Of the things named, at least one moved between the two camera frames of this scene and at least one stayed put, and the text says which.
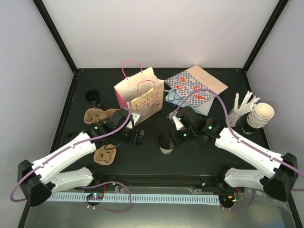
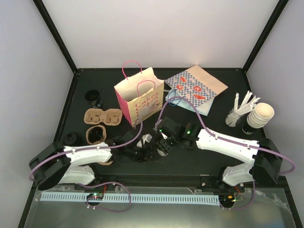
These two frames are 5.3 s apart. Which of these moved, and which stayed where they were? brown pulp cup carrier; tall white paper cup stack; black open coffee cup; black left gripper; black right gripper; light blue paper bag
Moved: black left gripper; black right gripper
Stayed: brown pulp cup carrier; black open coffee cup; light blue paper bag; tall white paper cup stack
